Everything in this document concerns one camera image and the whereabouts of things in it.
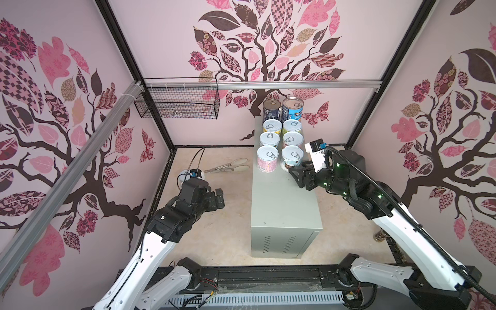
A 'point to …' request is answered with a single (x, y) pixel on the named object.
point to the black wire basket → (190, 97)
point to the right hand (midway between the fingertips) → (297, 164)
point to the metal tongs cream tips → (234, 166)
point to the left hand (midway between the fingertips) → (211, 197)
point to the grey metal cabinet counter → (285, 217)
